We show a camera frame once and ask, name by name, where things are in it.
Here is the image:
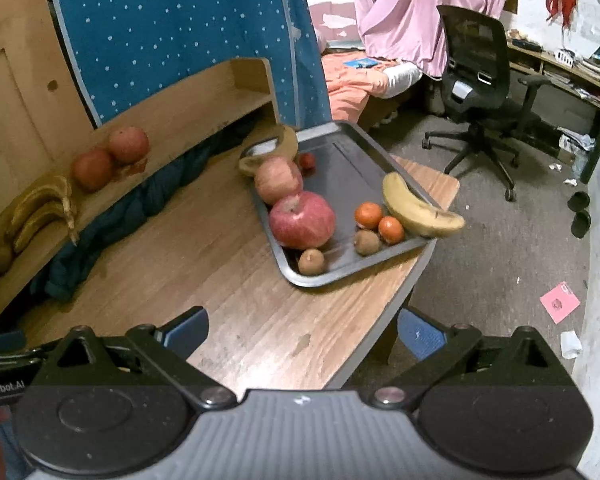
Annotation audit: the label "brown kiwi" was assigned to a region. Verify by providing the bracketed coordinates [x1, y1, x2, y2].
[298, 248, 326, 276]
[353, 230, 381, 257]

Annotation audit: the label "long yellow banana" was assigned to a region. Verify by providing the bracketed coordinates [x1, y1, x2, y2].
[381, 172, 466, 237]

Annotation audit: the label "orange tangerine with leaf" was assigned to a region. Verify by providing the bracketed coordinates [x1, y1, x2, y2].
[354, 202, 384, 231]

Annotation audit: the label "brown kiwi front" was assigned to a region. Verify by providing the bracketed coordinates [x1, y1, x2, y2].
[298, 248, 326, 276]

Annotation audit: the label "red pink apple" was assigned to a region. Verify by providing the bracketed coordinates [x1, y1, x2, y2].
[268, 191, 336, 250]

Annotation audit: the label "yellowish red apple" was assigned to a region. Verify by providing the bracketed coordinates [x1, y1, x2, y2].
[253, 156, 303, 205]

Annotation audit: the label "red cherry tomato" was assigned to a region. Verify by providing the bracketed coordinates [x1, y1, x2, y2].
[298, 153, 316, 172]

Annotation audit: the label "short curved yellow banana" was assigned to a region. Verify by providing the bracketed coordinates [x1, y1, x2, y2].
[238, 122, 299, 177]

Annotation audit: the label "shelf kiwi right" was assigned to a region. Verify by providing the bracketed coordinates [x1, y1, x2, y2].
[0, 244, 12, 276]

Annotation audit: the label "pink paper on floor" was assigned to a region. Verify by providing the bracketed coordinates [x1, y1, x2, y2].
[540, 282, 581, 324]

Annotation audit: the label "metal tray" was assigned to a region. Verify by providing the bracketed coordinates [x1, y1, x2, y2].
[250, 122, 437, 288]

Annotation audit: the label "upper shelf banana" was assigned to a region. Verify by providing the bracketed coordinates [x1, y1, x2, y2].
[5, 174, 76, 240]

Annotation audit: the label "left shelf apple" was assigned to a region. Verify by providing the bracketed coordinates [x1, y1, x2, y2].
[71, 146, 114, 193]

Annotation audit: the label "shelf apple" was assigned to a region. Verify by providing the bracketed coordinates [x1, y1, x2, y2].
[107, 126, 150, 165]
[71, 146, 114, 193]

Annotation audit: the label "black slippers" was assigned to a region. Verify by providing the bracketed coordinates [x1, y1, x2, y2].
[567, 191, 592, 238]

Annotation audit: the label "right shelf apple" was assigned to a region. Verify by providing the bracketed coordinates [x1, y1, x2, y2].
[107, 126, 150, 165]

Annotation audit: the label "wooden desk shelf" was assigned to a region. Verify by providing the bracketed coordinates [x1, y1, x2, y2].
[0, 56, 282, 334]

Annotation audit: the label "black office chair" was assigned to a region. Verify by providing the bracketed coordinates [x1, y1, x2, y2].
[422, 4, 550, 203]

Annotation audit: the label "wooden board panel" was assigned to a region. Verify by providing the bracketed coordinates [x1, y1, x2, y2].
[0, 0, 93, 214]

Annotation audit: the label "orange bed blanket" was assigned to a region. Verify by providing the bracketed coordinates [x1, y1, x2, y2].
[321, 50, 422, 122]

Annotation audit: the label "cluttered wooden desk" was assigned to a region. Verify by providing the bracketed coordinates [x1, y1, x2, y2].
[507, 39, 600, 184]

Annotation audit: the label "blue starry fabric wardrobe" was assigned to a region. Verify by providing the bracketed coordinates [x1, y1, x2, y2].
[52, 0, 332, 129]

